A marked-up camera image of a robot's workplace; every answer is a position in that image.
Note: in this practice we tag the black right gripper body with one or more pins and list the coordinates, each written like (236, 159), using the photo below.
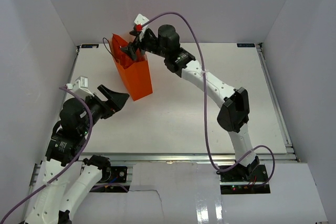
(150, 43)

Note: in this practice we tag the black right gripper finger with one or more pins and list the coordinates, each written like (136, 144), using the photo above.
(135, 33)
(130, 50)

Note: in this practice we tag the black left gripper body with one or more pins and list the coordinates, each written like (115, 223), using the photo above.
(99, 108)

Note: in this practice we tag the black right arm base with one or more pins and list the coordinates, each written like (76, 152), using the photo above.
(233, 183)

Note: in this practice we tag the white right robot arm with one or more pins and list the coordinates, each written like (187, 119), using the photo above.
(233, 103)

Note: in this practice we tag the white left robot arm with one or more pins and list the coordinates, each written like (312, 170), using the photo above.
(55, 203)

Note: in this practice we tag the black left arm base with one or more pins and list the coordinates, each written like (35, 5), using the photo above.
(113, 174)

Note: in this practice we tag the orange paper bag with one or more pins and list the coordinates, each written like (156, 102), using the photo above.
(135, 74)

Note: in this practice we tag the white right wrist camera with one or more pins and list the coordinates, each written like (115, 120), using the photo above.
(141, 25)

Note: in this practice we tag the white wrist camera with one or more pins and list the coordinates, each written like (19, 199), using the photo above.
(80, 87)
(141, 25)

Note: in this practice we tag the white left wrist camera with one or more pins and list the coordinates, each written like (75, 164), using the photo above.
(80, 87)

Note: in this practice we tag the aluminium table edge rail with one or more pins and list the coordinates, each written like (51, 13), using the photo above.
(167, 126)

